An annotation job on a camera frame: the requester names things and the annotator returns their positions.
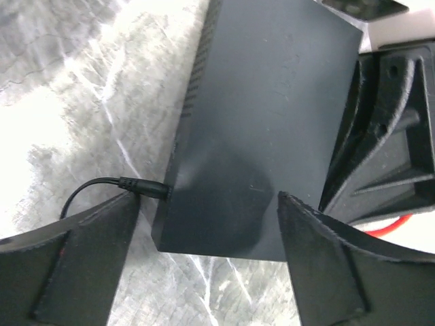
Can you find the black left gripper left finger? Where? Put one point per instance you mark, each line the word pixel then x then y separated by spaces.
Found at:
pixel 67 272

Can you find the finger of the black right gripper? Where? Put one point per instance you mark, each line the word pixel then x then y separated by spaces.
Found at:
pixel 407 101
pixel 356 170

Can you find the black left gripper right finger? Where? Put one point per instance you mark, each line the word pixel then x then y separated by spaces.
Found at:
pixel 342 276

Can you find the black Mercury network switch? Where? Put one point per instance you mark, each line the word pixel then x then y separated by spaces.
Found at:
pixel 260 116

